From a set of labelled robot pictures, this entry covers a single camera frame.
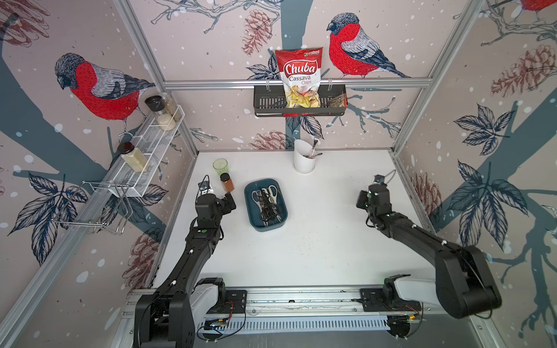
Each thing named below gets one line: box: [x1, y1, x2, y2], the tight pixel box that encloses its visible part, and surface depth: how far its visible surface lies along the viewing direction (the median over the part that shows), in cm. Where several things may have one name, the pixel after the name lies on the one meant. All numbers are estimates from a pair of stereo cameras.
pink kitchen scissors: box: [251, 189, 264, 214], surface depth 101 cm
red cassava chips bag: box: [274, 47, 323, 118], surface depth 84 cm
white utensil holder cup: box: [293, 139, 317, 174], surface depth 109 cm
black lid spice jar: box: [144, 94, 177, 132], surface depth 83 cm
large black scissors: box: [258, 188, 278, 222], surface depth 96 cm
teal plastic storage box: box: [244, 178, 288, 232], surface depth 97 cm
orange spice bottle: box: [219, 172, 235, 193], surface depth 100 cm
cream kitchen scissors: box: [261, 184, 282, 221], surface depth 102 cm
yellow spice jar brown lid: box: [117, 142, 148, 173], surface depth 69 cm
